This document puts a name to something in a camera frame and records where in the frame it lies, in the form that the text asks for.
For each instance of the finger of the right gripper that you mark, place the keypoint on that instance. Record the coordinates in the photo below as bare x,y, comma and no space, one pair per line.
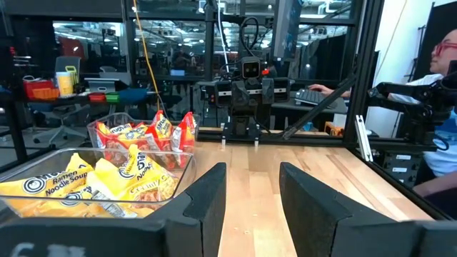
267,91
240,94

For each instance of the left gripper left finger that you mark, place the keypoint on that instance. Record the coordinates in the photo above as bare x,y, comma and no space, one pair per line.
200,221

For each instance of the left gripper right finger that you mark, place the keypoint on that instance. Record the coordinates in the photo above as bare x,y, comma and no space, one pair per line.
321,225

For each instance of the red Maruchan ramen pack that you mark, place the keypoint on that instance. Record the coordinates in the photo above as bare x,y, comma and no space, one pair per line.
118,133
162,130
185,135

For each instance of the yellow Maruchan ramen pack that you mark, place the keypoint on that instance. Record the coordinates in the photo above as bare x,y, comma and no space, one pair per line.
143,178
71,208
46,180

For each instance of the black keyboard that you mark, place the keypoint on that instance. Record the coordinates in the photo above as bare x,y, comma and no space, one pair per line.
314,97

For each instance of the person's hand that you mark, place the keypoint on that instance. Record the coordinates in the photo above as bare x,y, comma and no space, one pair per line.
317,87

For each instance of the yellow ramen packet right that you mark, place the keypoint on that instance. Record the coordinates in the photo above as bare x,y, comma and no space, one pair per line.
240,34

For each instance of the grey hanging monitor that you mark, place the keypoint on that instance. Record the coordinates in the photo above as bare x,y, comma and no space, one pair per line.
287,28

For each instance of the blue container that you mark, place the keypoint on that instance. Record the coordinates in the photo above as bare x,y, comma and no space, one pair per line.
134,95

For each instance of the black control box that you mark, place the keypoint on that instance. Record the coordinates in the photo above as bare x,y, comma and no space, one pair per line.
400,167

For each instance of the small green container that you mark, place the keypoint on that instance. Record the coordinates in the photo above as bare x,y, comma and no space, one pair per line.
112,97

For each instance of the clear plastic bin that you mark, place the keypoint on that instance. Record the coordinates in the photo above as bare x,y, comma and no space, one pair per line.
107,119
35,160

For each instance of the grey metal stand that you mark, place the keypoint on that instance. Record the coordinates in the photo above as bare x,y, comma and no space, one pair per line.
101,85

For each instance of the small red container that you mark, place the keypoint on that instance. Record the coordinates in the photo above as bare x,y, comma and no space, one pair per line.
97,97

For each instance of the person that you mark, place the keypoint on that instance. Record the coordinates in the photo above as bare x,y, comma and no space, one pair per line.
446,157

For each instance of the green plastic holder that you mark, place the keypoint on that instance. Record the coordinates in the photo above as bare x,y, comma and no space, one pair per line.
73,71

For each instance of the yellow cup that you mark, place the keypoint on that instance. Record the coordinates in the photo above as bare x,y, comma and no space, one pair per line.
64,84

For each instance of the grey office chair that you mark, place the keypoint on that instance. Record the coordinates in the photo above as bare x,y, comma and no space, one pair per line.
66,62

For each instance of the orange plastic bin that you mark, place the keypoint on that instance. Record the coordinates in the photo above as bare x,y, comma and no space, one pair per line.
46,94

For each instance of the red plastic crate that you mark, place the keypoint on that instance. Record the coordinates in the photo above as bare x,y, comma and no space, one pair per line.
35,85

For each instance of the red eyeglasses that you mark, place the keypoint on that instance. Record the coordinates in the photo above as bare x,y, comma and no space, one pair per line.
444,45

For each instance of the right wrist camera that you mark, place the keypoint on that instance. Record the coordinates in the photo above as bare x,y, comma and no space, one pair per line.
251,68

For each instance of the silver metal bracket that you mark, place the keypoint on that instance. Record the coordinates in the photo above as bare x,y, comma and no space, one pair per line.
363,139

